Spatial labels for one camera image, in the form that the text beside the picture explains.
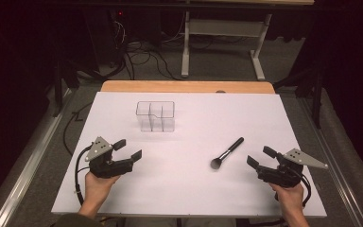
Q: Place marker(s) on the person's right hand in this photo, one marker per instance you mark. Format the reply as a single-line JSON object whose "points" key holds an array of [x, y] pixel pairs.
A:
{"points": [[288, 198]]}

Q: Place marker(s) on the black metal stand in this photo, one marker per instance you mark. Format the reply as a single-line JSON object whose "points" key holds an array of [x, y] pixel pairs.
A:
{"points": [[317, 94], [58, 91]]}

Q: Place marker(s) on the black makeup brush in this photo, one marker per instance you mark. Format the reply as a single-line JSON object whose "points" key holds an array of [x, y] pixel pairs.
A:
{"points": [[230, 150]]}

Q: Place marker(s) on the metal floor rail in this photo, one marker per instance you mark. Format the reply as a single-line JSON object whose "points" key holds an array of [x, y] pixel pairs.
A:
{"points": [[25, 176], [337, 170]]}

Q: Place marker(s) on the clear plastic organizer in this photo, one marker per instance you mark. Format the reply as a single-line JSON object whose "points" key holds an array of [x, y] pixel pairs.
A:
{"points": [[156, 116]]}

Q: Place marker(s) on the white metal desk frame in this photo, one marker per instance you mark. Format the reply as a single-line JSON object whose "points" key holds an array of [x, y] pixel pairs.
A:
{"points": [[223, 28]]}

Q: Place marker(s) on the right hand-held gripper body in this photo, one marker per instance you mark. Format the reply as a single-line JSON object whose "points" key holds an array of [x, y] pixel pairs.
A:
{"points": [[280, 176]]}

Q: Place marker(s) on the black computer tower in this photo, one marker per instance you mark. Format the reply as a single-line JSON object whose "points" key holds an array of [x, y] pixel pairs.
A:
{"points": [[107, 38]]}

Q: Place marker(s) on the dark curtain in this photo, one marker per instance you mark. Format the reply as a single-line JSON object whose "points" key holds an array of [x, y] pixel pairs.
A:
{"points": [[12, 63], [359, 63]]}

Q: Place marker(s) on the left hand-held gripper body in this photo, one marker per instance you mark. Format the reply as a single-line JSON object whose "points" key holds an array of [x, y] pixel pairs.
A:
{"points": [[110, 167]]}

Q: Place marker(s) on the white board sheet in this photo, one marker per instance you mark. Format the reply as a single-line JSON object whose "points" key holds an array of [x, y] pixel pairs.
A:
{"points": [[186, 189]]}

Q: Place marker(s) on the person's left hand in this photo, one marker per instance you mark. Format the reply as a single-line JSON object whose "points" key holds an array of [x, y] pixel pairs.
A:
{"points": [[97, 189]]}

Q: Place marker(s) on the wooden table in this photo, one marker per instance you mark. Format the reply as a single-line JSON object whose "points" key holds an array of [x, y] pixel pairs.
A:
{"points": [[186, 86]]}

